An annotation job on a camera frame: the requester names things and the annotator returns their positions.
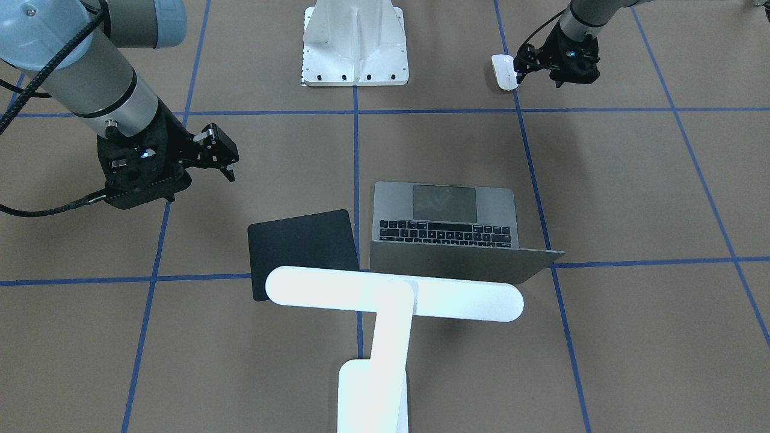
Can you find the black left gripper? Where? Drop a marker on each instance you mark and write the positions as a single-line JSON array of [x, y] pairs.
[[554, 47]]

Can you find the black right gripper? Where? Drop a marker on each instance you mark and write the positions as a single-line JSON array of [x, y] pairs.
[[174, 140]]

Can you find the white computer mouse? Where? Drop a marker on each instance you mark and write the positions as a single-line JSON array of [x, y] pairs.
[[504, 71]]

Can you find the black mouse pad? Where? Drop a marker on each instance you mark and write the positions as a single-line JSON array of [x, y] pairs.
[[320, 240]]

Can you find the grey laptop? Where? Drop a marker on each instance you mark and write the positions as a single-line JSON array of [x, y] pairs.
[[451, 231]]

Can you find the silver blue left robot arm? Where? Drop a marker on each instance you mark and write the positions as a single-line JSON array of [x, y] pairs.
[[578, 19]]

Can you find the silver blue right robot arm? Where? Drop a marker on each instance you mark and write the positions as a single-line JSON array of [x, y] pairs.
[[72, 51]]

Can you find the white desk lamp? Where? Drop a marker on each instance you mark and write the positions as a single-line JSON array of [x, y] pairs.
[[372, 393]]

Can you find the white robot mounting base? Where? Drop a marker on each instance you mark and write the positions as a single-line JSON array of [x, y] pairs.
[[354, 43]]

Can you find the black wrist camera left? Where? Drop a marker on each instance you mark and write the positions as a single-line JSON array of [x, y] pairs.
[[580, 67]]

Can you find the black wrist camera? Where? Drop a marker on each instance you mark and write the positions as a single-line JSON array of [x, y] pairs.
[[164, 187], [580, 67]]

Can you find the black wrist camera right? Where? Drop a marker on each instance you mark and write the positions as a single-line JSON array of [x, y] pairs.
[[164, 187]]

